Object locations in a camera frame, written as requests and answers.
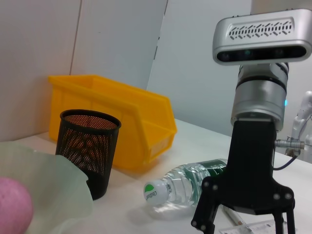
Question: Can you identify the pale green glass fruit plate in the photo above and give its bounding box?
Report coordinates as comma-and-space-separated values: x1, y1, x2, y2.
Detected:
0, 141, 95, 234

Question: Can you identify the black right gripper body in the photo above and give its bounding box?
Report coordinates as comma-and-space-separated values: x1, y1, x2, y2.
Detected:
201, 118, 294, 216

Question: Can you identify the black mesh pen holder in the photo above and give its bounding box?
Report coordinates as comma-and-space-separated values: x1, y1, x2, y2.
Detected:
55, 109, 122, 201

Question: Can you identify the yellow plastic bin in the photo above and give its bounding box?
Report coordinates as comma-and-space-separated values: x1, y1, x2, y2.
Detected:
47, 74, 178, 174

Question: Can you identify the right gripper cable with connector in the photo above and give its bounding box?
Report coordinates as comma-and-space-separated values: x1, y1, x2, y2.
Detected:
272, 137, 306, 171

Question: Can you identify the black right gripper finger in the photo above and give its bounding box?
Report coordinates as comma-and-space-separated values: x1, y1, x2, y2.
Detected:
273, 197, 297, 234
191, 192, 227, 234

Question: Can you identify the clear green-label water bottle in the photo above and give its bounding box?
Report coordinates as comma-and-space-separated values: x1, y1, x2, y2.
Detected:
143, 158, 229, 214

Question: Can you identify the pink toy peach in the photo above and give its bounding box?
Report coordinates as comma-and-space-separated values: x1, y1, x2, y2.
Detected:
0, 177, 34, 234

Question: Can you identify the silver ballpoint pen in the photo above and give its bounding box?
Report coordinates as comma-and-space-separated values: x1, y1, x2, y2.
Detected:
223, 206, 247, 226

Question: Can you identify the transparent plastic ruler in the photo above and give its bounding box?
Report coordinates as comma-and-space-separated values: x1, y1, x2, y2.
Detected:
218, 218, 277, 234

